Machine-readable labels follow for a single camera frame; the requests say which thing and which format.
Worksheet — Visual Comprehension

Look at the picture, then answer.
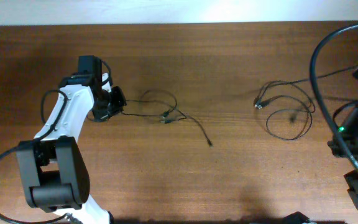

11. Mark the black cable bundle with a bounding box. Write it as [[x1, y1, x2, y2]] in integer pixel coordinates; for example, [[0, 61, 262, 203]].
[[121, 89, 213, 147]]

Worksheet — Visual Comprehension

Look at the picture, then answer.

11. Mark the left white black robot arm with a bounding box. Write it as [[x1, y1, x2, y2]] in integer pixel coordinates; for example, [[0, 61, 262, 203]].
[[16, 55, 126, 223]]

